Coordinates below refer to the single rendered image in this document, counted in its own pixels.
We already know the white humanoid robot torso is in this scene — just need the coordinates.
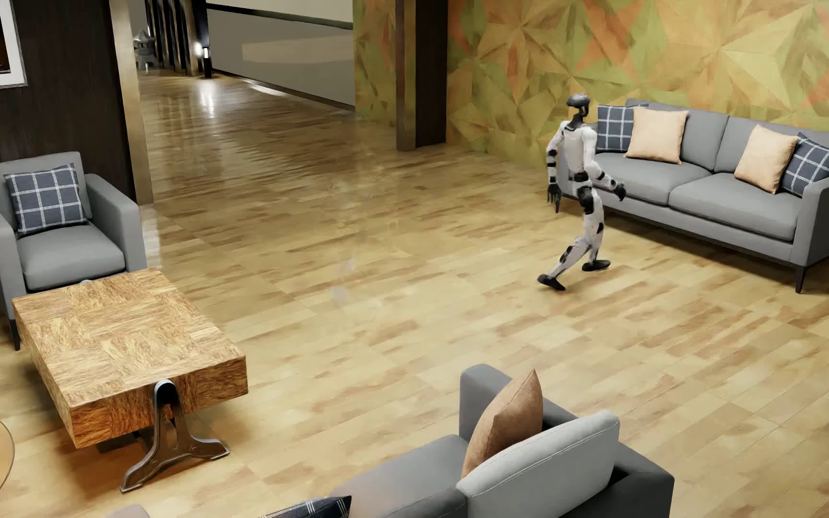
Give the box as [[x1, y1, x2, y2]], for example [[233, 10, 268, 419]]
[[560, 119, 599, 187]]

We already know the right robot leg white black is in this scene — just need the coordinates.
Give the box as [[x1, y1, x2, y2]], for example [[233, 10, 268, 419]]
[[537, 184, 604, 292]]

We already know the robot leg white black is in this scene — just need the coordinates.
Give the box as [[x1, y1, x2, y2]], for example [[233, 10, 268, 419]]
[[537, 184, 604, 292], [577, 209, 612, 273]]

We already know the left robot leg white black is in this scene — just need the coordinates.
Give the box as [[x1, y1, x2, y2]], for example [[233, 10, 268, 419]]
[[577, 209, 612, 273]]

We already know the plaid grey pillow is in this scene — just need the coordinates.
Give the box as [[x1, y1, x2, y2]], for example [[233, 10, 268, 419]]
[[260, 495, 353, 518], [780, 132, 829, 199], [595, 103, 650, 154], [3, 163, 90, 238]]

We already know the beige pillow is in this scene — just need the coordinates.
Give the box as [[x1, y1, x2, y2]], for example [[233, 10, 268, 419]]
[[733, 124, 800, 195], [625, 106, 689, 165]]

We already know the long grey sofa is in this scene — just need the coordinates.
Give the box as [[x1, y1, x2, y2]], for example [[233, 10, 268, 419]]
[[556, 99, 829, 294]]

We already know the dark wooden pillar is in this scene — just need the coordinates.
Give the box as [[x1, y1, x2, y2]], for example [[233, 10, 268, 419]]
[[395, 0, 449, 152]]

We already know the brown pillow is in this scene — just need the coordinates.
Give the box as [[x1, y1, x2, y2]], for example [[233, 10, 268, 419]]
[[461, 368, 545, 480]]

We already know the grey armchair with brown pillow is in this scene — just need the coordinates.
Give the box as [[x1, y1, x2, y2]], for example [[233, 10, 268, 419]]
[[329, 363, 675, 518]]

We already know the grey statue figure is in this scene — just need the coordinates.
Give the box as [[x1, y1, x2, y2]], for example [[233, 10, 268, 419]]
[[134, 29, 158, 71]]

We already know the dark yellow wooden coffee table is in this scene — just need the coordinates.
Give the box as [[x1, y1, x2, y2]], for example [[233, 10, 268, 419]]
[[12, 268, 249, 494]]

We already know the grey armchair with plaid pillow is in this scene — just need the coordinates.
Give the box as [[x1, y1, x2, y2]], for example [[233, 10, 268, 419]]
[[0, 151, 148, 352]]

